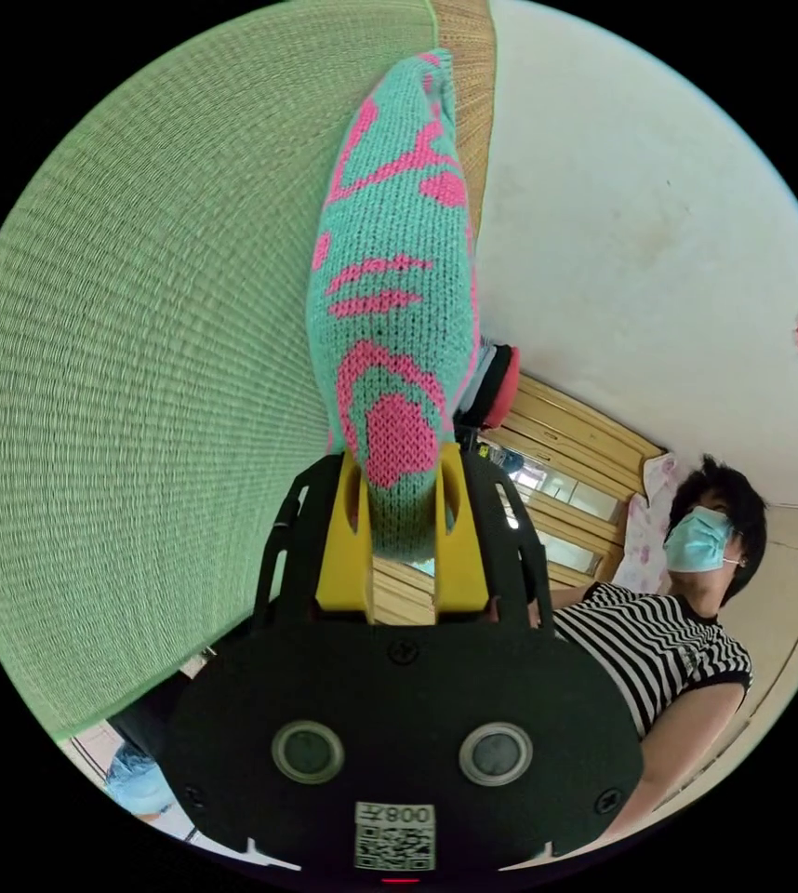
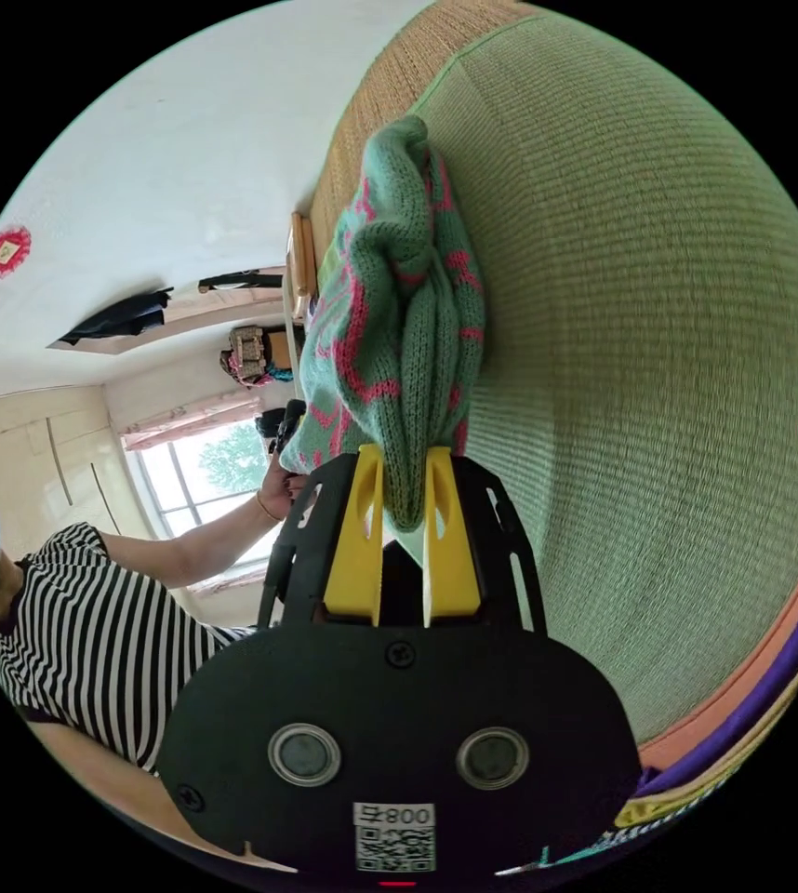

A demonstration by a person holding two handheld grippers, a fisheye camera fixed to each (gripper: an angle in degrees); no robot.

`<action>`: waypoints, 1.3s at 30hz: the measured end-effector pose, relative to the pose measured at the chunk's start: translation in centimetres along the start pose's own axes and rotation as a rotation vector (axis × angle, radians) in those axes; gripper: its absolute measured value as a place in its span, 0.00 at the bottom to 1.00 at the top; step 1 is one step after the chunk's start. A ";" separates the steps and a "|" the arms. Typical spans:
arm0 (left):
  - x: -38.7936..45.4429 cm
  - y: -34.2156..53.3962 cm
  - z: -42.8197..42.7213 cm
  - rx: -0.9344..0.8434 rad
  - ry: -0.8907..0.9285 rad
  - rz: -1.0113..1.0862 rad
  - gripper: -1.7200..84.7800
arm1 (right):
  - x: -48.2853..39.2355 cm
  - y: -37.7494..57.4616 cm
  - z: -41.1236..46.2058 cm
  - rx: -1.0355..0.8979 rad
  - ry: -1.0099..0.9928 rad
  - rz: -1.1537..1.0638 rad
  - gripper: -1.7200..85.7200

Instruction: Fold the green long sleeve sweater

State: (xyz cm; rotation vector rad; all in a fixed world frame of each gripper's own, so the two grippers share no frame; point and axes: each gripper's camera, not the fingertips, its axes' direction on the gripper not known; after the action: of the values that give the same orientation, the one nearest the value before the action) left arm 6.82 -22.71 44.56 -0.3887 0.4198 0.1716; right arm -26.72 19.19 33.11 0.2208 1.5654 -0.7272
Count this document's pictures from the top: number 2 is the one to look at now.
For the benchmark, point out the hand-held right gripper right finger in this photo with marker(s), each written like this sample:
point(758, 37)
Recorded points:
point(451, 565)

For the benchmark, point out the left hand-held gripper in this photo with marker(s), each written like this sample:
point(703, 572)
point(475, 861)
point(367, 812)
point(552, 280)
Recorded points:
point(282, 422)

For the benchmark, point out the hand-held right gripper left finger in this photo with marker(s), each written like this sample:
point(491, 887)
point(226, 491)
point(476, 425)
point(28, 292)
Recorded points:
point(353, 551)

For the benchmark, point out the green sweater with pink pattern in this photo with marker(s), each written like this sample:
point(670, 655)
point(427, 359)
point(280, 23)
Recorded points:
point(427, 349)

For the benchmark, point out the person's left forearm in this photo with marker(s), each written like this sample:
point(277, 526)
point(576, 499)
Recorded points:
point(211, 544)

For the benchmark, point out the person's right forearm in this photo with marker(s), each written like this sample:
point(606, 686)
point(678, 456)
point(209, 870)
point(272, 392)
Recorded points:
point(148, 788)

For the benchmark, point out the person's left hand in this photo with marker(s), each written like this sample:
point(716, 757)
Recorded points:
point(279, 492)

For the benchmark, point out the patterned bag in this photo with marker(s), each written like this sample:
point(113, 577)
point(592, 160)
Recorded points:
point(249, 356)

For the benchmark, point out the pink curtain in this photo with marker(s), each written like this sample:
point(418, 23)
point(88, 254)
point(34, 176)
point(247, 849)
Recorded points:
point(190, 418)

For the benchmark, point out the window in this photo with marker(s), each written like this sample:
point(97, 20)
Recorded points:
point(186, 488)

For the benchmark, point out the dark hanging cloth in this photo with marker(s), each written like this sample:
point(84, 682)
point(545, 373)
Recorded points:
point(120, 317)

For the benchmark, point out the person's body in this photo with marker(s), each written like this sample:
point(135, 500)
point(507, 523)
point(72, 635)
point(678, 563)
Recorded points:
point(92, 628)

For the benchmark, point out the bed with green woven mat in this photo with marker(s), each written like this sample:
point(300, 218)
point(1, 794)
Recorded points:
point(650, 349)

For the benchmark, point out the pile of clothes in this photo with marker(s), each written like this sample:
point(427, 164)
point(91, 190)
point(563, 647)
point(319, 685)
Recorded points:
point(734, 739)

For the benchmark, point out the red round wall decoration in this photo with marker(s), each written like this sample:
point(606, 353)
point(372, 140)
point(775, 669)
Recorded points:
point(3, 254)

